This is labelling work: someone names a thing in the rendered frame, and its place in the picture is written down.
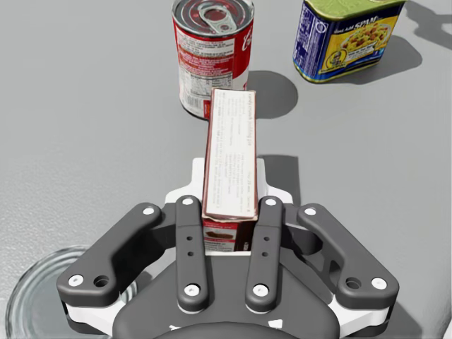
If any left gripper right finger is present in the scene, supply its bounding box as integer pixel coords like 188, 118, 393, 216
244, 157, 400, 314

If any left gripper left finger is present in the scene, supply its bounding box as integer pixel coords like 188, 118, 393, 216
56, 157, 215, 314

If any brown and white carton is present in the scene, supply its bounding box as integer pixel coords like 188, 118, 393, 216
201, 88, 261, 254

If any silver flat can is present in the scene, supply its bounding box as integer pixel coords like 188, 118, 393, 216
4, 246, 138, 339

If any red and white can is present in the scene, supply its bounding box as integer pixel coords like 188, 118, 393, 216
171, 0, 256, 121

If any green and blue rectangular can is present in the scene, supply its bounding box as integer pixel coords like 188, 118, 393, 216
292, 0, 408, 84

